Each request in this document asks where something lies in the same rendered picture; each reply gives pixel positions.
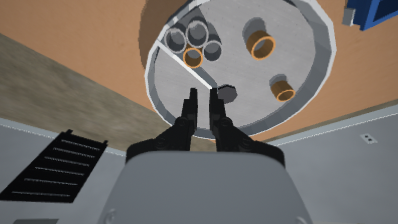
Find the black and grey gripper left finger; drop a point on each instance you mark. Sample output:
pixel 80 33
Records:
pixel 175 138

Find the bronze bushing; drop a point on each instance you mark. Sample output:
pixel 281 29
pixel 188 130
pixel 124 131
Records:
pixel 192 62
pixel 267 48
pixel 282 91

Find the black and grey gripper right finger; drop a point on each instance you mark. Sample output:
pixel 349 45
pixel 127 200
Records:
pixel 230 139

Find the grey cylinder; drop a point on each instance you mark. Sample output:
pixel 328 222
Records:
pixel 213 57
pixel 170 44
pixel 197 43

